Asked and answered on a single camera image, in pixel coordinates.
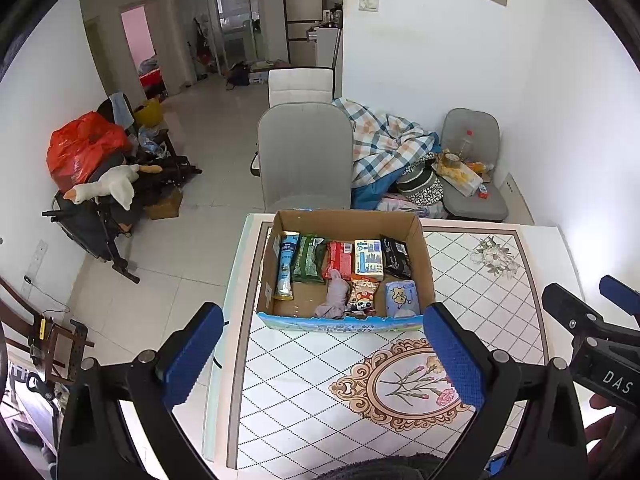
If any black folded stroller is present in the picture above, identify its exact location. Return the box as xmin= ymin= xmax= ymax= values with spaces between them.
xmin=42 ymin=97 xmax=203 ymax=285

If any white power strip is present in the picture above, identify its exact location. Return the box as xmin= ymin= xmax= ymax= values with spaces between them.
xmin=22 ymin=240 xmax=49 ymax=283

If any cartoon print snack packet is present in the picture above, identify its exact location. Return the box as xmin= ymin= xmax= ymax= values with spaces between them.
xmin=347 ymin=275 xmax=382 ymax=317

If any white padded chair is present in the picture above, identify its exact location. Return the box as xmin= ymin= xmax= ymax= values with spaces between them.
xmin=267 ymin=66 xmax=335 ymax=109

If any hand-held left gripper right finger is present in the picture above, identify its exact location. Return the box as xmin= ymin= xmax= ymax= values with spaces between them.
xmin=422 ymin=301 xmax=588 ymax=480

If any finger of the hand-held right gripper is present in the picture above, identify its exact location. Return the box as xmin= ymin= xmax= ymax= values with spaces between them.
xmin=541 ymin=282 xmax=603 ymax=341
xmin=598 ymin=275 xmax=640 ymax=318

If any grey office chair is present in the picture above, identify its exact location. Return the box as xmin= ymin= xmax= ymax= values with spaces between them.
xmin=440 ymin=107 xmax=510 ymax=222

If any red plastic bag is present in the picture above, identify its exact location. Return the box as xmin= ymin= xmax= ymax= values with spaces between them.
xmin=46 ymin=111 xmax=133 ymax=193

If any dark wooden chair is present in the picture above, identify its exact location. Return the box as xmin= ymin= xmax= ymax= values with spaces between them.
xmin=0 ymin=275 xmax=96 ymax=386

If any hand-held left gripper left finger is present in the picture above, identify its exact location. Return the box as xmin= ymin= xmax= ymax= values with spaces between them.
xmin=57 ymin=301 xmax=225 ymax=480

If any light blue towel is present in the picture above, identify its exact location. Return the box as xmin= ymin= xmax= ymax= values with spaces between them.
xmin=110 ymin=92 xmax=136 ymax=128

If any white blue-green snack box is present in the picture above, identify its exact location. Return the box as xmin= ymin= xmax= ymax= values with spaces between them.
xmin=353 ymin=238 xmax=385 ymax=282

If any white refrigerator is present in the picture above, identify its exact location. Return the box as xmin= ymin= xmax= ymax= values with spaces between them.
xmin=281 ymin=0 xmax=345 ymax=68

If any black snack packet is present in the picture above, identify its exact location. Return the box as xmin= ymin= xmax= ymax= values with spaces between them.
xmin=380 ymin=235 xmax=413 ymax=281

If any person's right hand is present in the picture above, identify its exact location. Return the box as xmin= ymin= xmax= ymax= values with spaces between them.
xmin=585 ymin=394 xmax=621 ymax=471

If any green snack packet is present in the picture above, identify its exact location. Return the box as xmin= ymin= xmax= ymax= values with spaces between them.
xmin=291 ymin=234 xmax=327 ymax=283

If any grey pink soft cloth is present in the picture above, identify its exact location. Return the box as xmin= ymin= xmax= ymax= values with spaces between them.
xmin=314 ymin=270 xmax=353 ymax=321

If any brown cardboard box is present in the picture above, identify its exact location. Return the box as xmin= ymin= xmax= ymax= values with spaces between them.
xmin=145 ymin=187 xmax=185 ymax=221

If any blue tube-shaped snack packet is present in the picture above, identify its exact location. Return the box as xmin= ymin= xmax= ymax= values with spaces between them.
xmin=272 ymin=231 xmax=301 ymax=301

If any grey padded chair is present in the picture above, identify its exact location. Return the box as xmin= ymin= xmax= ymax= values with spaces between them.
xmin=250 ymin=102 xmax=354 ymax=213

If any yellow snack bag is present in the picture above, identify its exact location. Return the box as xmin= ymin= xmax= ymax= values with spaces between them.
xmin=440 ymin=162 xmax=485 ymax=198

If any blue white tissue pack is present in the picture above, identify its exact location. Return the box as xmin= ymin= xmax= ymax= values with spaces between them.
xmin=384 ymin=280 xmax=419 ymax=317

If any blue cloth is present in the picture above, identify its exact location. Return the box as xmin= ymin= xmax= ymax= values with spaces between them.
xmin=351 ymin=180 xmax=401 ymax=211

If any dark striped cloth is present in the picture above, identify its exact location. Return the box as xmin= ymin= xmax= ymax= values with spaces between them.
xmin=397 ymin=162 xmax=436 ymax=193

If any white goose plush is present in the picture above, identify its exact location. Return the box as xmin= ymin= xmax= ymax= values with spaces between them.
xmin=65 ymin=162 xmax=163 ymax=211

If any plaid blanket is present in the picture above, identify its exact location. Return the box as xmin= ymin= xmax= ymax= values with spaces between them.
xmin=332 ymin=97 xmax=441 ymax=196

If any red snack packet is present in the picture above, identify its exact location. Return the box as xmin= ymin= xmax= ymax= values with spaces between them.
xmin=322 ymin=241 xmax=354 ymax=281

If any cardboard box with blue print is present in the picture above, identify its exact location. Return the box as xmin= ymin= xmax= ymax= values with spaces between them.
xmin=255 ymin=209 xmax=436 ymax=333

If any black bag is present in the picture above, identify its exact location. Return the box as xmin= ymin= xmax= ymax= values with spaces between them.
xmin=225 ymin=61 xmax=252 ymax=88

